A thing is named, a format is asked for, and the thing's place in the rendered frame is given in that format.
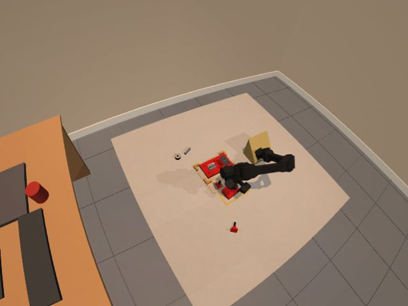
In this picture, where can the red hood shell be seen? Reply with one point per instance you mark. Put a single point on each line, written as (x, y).
(228, 193)

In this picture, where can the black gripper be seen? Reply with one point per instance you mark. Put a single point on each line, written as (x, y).
(244, 187)

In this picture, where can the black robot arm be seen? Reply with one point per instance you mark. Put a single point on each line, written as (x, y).
(246, 171)

